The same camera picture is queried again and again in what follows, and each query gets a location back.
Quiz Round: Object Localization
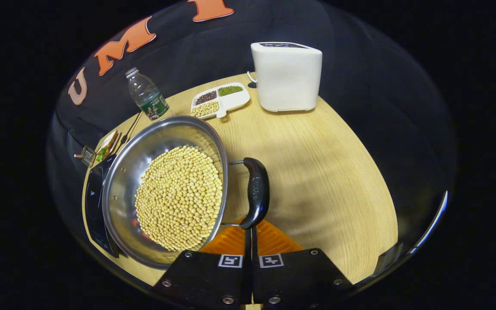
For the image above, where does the pile of soybeans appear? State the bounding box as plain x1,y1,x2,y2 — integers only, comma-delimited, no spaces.
135,146,223,252

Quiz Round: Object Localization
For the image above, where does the black induction cooktop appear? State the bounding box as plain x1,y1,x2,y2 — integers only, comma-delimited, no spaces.
84,154,121,258

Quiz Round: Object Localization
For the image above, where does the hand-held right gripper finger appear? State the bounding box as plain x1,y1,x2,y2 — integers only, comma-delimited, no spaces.
251,220,354,308
152,220,253,307

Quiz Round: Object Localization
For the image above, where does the black power cable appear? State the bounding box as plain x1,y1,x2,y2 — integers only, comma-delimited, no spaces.
119,112,143,152

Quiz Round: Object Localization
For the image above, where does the clear plastic water bottle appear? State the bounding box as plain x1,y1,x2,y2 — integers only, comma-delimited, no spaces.
125,67,170,121

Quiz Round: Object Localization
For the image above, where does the metal wire holder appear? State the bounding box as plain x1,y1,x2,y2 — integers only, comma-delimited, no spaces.
74,146,97,167

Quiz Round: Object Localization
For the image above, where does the white divided dish with beans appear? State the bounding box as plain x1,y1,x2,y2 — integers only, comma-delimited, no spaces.
191,83,251,119

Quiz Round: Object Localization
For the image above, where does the steel pot with black handle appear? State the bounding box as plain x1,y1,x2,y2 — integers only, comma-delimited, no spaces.
102,115,271,271

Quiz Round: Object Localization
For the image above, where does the white toaster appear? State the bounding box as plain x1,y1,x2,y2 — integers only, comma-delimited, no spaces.
250,42,322,112

